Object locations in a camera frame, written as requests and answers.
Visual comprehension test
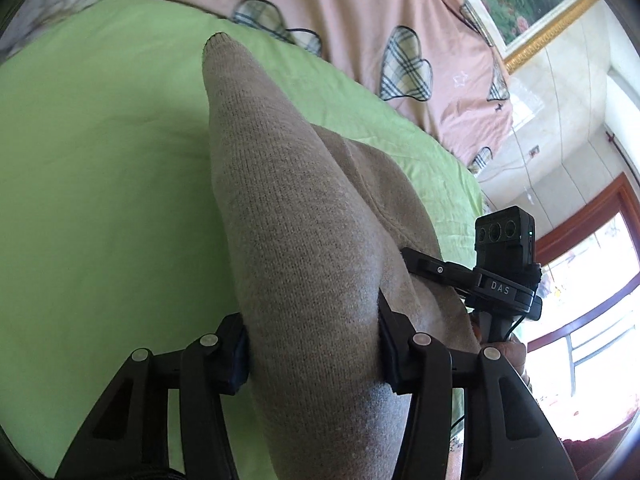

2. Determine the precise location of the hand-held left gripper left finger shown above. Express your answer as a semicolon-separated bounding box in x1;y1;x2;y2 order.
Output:
55;312;251;480

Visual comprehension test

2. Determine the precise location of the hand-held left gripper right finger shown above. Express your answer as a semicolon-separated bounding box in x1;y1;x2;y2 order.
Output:
377;290;573;480

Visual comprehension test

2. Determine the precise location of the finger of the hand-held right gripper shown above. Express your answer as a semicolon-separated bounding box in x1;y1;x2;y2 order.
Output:
400;246;482;294

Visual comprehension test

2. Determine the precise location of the beige knit sweater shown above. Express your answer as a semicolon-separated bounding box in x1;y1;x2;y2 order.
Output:
202;32;483;480

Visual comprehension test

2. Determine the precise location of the person's right hand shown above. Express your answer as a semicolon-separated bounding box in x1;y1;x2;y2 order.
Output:
470;321;532;392

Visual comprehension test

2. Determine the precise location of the wooden framed window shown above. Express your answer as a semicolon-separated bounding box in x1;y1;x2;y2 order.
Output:
525;172;640;411

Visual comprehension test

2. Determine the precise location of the dark curtain rod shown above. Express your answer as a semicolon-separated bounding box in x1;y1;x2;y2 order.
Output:
604;130;640;181

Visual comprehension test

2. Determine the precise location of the dark red cloth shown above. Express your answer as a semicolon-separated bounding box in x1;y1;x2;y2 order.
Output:
560;420;636;480

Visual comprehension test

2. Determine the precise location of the green bed sheet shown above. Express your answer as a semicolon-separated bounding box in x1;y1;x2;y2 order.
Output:
0;0;488;480

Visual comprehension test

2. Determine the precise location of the pink quilt with plaid hearts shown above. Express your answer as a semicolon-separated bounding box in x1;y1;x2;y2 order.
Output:
115;0;516;173

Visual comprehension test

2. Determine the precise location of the grey floral bed sheet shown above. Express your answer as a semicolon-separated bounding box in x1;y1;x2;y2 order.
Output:
0;0;126;61

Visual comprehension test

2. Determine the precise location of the white wall cable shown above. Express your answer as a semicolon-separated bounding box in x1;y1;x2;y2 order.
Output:
480;125;538;206

